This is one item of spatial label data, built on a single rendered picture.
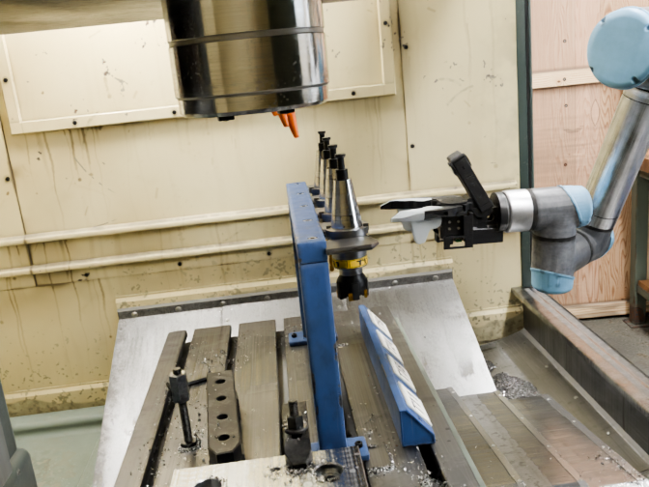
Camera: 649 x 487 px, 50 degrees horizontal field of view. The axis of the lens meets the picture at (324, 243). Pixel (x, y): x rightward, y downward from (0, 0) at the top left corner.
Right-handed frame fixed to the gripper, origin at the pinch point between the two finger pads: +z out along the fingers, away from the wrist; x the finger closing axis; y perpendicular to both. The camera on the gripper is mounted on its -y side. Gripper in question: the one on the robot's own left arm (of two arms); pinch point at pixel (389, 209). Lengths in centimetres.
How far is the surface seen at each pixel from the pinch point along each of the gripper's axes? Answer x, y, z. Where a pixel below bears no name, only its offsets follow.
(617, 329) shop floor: 194, 114, -146
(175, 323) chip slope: 54, 37, 48
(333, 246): -29.0, -2.0, 12.5
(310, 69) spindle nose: -48, -25, 15
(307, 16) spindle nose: -48, -30, 15
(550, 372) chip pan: 32, 51, -43
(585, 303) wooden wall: 212, 106, -137
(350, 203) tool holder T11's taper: -23.8, -6.5, 9.5
